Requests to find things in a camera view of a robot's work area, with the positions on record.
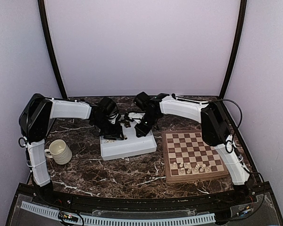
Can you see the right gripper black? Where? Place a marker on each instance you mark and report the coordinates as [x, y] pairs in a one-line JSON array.
[[144, 131]]

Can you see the black right frame post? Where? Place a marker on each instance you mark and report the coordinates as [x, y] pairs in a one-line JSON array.
[[235, 47]]

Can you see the cream ribbed ceramic mug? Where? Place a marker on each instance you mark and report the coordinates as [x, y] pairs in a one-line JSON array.
[[59, 152]]

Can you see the white slotted cable duct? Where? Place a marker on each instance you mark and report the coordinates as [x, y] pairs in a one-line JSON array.
[[114, 218]]

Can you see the dark chess pieces pile upper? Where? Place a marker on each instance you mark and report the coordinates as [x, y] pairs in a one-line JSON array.
[[125, 123]]

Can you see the white plastic divided tray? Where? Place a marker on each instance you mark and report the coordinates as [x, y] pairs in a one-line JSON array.
[[127, 148]]

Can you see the black front rail base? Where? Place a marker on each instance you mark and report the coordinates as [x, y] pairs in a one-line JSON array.
[[258, 209]]

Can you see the black frame post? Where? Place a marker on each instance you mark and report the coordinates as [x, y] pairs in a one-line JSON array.
[[50, 49], [235, 47]]

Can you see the white chess queen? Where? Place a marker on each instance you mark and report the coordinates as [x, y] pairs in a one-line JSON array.
[[196, 169]]

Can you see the white chess pieces pile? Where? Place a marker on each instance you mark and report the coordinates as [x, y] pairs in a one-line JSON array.
[[110, 141]]

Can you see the black left frame post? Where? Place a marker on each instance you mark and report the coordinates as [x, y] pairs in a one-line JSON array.
[[50, 49]]

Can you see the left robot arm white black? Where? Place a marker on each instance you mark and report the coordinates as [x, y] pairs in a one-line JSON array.
[[35, 124]]

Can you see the wooden chess board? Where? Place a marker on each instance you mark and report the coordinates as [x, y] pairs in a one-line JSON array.
[[188, 146]]

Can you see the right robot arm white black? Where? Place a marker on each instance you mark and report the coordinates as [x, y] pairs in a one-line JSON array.
[[215, 132]]

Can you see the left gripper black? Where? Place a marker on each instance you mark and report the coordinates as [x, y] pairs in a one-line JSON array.
[[114, 134]]

